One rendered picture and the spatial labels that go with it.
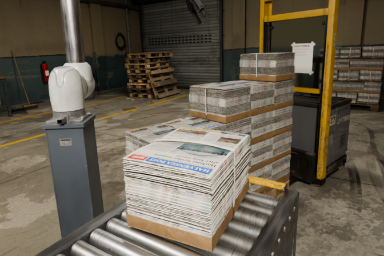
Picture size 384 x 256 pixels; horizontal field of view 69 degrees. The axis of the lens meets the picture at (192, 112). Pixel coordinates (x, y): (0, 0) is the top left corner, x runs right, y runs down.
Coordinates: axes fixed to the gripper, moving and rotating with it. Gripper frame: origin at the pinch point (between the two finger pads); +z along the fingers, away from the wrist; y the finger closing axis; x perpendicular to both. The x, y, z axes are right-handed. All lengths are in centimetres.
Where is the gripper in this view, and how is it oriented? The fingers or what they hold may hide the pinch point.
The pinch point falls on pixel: (202, 21)
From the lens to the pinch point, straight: 155.7
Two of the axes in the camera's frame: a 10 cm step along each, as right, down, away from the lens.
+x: -8.3, 5.5, -1.0
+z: 4.9, 8.0, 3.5
